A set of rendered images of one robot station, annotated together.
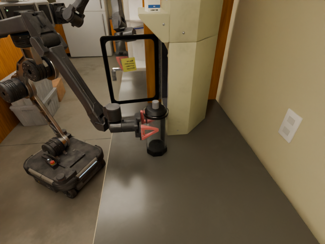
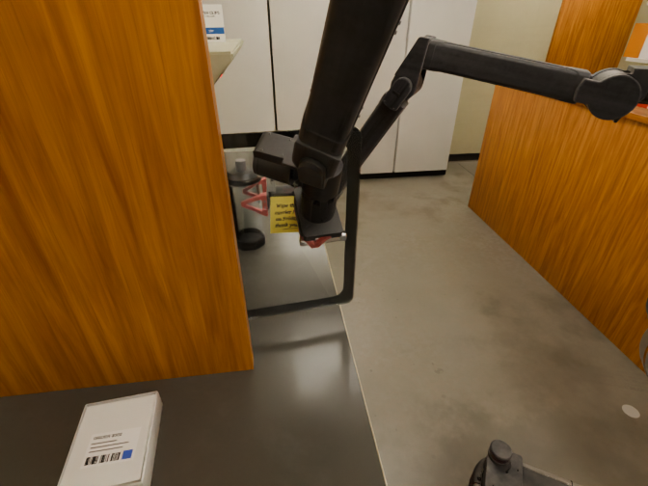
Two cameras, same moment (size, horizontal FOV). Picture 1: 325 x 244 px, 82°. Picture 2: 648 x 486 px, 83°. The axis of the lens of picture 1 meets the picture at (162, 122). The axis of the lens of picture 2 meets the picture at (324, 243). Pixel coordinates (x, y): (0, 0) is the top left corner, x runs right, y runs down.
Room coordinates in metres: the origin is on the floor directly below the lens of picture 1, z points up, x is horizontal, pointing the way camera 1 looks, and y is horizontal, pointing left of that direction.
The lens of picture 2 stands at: (1.67, 0.24, 1.56)
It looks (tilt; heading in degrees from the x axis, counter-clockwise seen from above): 32 degrees down; 179
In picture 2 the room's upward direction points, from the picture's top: straight up
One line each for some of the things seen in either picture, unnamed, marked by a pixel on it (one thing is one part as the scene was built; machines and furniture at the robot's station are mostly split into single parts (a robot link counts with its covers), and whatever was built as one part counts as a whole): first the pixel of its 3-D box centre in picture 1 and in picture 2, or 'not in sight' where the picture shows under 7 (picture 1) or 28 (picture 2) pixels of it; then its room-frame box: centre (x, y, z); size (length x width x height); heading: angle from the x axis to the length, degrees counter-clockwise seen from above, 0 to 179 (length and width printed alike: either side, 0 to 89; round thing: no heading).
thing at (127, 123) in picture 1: (130, 125); not in sight; (0.66, 0.14, 1.10); 0.10 x 0.07 x 0.07; 6
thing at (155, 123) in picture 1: (156, 130); not in sight; (0.67, 0.03, 1.06); 0.11 x 0.11 x 0.21
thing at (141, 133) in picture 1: (147, 128); not in sight; (0.63, 0.06, 1.10); 0.09 x 0.07 x 0.07; 96
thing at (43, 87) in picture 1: (30, 85); not in sight; (2.40, 1.84, 0.49); 0.60 x 0.42 x 0.33; 6
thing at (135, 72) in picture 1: (132, 72); (282, 234); (1.05, 0.17, 1.19); 0.30 x 0.01 x 0.40; 102
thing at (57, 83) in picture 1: (51, 90); not in sight; (3.01, 1.94, 0.14); 0.41 x 0.32 x 0.28; 12
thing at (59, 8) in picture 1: (64, 13); not in sight; (1.43, 0.66, 1.45); 0.09 x 0.08 x 0.12; 154
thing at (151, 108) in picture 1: (155, 108); not in sight; (0.67, 0.03, 1.18); 0.09 x 0.09 x 0.07
